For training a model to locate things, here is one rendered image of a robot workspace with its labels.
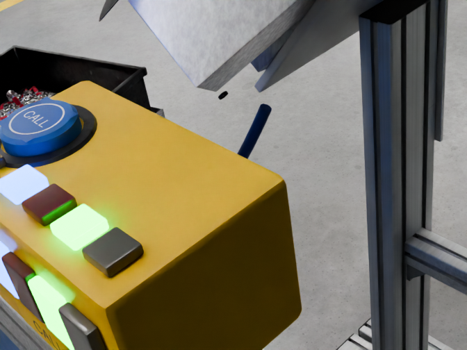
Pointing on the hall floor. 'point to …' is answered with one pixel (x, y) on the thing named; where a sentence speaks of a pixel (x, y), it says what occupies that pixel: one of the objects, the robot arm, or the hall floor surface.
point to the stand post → (398, 161)
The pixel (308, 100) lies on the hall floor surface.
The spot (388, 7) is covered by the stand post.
